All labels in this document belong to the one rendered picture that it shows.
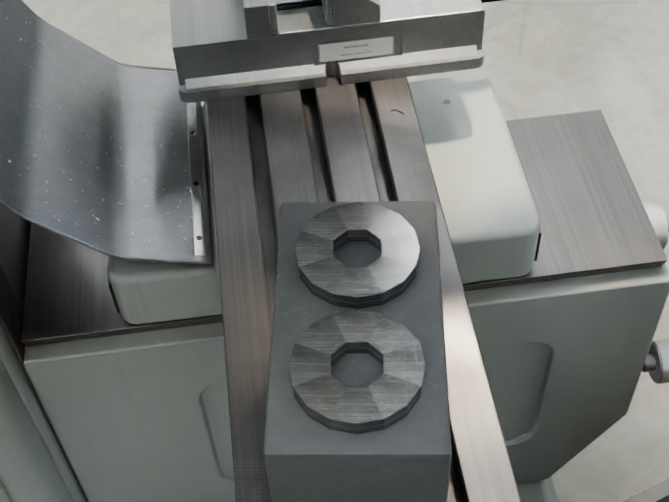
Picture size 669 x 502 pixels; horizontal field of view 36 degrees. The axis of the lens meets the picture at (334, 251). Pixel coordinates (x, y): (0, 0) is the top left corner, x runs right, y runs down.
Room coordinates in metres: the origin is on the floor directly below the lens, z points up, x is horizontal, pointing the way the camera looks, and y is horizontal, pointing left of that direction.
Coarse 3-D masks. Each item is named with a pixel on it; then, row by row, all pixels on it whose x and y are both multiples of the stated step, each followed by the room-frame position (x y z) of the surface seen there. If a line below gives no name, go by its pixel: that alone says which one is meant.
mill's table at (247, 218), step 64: (256, 128) 0.85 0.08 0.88; (320, 128) 0.84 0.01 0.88; (384, 128) 0.81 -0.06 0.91; (256, 192) 0.75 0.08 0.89; (320, 192) 0.75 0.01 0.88; (384, 192) 0.74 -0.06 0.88; (256, 256) 0.64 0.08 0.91; (448, 256) 0.63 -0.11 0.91; (256, 320) 0.57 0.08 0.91; (448, 320) 0.55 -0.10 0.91; (256, 384) 0.49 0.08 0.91; (448, 384) 0.48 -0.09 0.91; (256, 448) 0.43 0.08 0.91
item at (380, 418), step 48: (288, 240) 0.50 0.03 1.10; (336, 240) 0.49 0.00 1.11; (384, 240) 0.48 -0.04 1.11; (432, 240) 0.49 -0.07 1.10; (288, 288) 0.45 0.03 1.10; (336, 288) 0.44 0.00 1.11; (384, 288) 0.44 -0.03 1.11; (432, 288) 0.45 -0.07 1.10; (288, 336) 0.41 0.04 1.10; (336, 336) 0.40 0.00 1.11; (384, 336) 0.40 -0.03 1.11; (432, 336) 0.40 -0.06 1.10; (288, 384) 0.37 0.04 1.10; (336, 384) 0.36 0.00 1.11; (384, 384) 0.36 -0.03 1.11; (432, 384) 0.37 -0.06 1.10; (288, 432) 0.34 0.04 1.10; (336, 432) 0.33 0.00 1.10; (384, 432) 0.33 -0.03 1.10; (432, 432) 0.33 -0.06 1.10; (288, 480) 0.32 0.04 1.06; (336, 480) 0.32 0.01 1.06; (384, 480) 0.32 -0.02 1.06; (432, 480) 0.31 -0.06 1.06
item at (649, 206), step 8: (648, 208) 0.91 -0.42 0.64; (656, 208) 0.91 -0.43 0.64; (648, 216) 0.90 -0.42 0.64; (656, 216) 0.90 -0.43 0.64; (664, 216) 0.90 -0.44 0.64; (656, 224) 0.89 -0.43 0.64; (664, 224) 0.89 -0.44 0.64; (656, 232) 0.88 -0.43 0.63; (664, 232) 0.88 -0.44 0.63; (664, 240) 0.88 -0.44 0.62
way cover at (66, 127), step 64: (0, 0) 0.97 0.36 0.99; (0, 64) 0.87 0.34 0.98; (64, 64) 0.95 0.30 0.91; (0, 128) 0.78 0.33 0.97; (64, 128) 0.84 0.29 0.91; (128, 128) 0.89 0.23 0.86; (192, 128) 0.91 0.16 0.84; (0, 192) 0.69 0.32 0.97; (64, 192) 0.75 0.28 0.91; (128, 192) 0.79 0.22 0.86; (192, 192) 0.80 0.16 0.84; (128, 256) 0.70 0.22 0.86; (192, 256) 0.71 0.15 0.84
